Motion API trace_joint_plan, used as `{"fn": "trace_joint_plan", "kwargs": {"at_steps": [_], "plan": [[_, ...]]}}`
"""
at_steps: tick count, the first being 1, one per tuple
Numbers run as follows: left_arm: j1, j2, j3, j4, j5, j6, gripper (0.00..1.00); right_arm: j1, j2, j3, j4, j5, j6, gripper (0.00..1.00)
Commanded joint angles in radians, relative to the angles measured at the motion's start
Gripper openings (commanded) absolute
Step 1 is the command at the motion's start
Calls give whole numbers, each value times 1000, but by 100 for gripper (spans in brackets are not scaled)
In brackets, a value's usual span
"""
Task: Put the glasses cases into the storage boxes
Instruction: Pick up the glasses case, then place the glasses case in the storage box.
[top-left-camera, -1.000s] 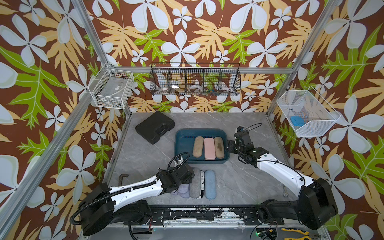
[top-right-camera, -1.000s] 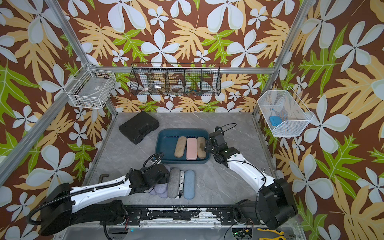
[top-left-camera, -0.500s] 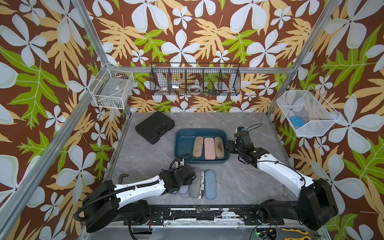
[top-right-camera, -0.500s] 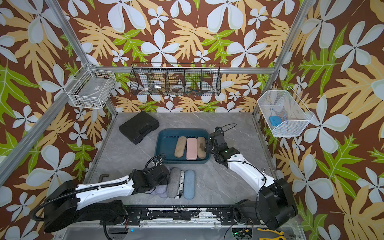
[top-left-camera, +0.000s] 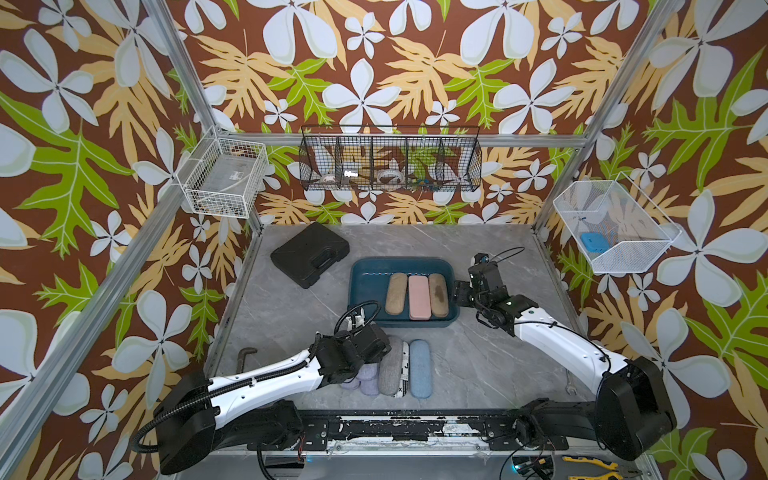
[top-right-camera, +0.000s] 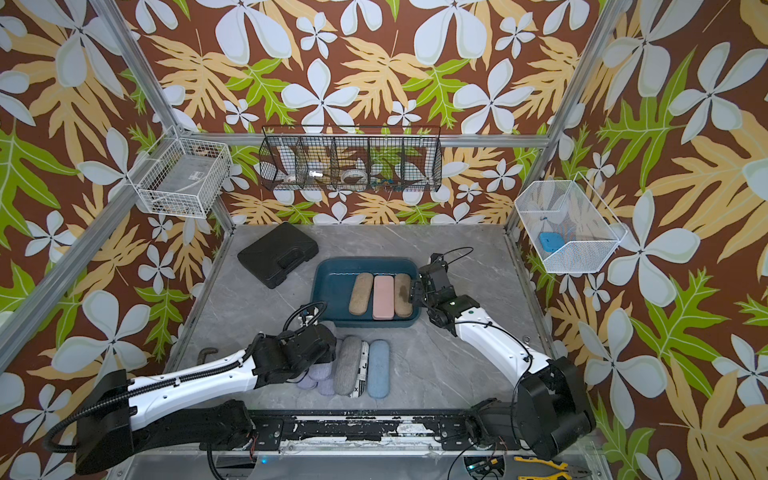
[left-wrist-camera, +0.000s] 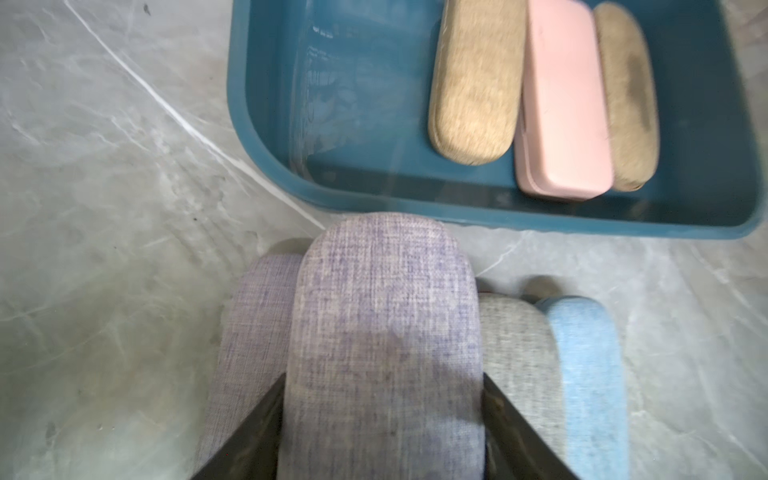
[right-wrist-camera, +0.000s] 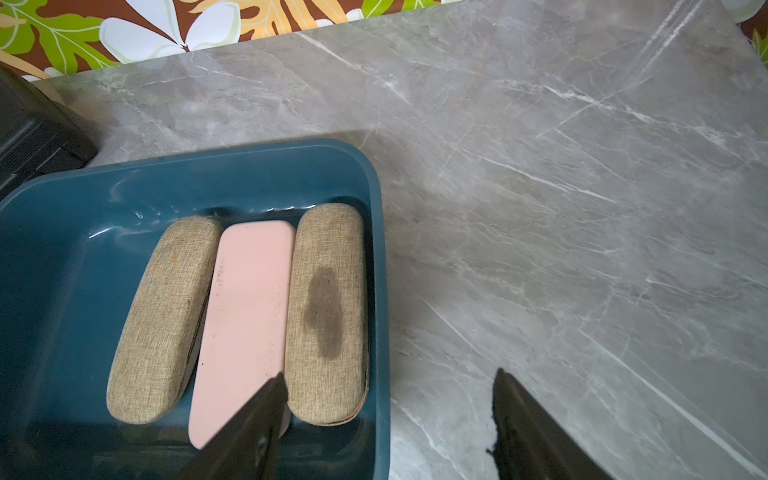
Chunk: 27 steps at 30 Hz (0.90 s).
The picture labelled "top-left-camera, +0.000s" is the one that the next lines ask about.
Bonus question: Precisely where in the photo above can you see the stained tan glasses case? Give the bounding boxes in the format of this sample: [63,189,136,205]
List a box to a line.
[428,273,450,318]

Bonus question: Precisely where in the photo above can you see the lilac fabric glasses case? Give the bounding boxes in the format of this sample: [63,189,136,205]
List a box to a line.
[356,363,380,396]

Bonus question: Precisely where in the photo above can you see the pink hard glasses case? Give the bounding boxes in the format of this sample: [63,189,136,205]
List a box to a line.
[408,275,432,321]

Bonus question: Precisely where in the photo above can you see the tan fabric glasses case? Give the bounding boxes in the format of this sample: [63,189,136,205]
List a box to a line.
[385,272,408,316]

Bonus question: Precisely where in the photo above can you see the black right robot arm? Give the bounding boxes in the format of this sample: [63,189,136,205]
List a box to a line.
[453,254,677,461]

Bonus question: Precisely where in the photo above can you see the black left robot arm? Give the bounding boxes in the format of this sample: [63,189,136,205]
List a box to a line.
[129,323,391,475]

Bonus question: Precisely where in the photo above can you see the grey fabric glasses case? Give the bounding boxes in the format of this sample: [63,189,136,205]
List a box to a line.
[378,336,403,397]

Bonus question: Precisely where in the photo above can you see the light blue glasses case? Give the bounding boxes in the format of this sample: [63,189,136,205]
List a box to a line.
[409,339,432,399]

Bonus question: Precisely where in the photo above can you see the white striped glasses case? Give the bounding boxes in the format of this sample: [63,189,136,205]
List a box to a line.
[396,341,410,398]

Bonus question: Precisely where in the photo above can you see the teal plastic storage box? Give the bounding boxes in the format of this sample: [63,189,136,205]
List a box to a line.
[348,256,460,328]

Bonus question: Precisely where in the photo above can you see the brown hex key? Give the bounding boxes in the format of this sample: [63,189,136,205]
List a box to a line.
[236,347,258,374]

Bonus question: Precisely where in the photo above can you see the black plastic tool case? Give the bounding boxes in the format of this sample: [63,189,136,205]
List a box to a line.
[270,223,350,289]

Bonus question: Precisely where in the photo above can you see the blue item in basket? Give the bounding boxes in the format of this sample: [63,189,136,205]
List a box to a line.
[580,232,612,254]

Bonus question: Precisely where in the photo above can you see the white mesh basket right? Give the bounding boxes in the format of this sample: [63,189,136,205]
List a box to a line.
[554,173,682,275]

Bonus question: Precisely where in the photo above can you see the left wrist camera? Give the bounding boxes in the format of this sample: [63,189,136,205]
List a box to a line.
[348,313,366,331]

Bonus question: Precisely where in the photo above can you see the black wire basket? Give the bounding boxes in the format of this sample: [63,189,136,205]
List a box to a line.
[297,124,483,192]

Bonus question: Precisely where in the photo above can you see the white wire basket left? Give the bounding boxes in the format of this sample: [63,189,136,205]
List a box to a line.
[178,127,269,219]

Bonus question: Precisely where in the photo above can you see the yellow handled pliers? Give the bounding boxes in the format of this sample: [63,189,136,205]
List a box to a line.
[562,456,624,480]

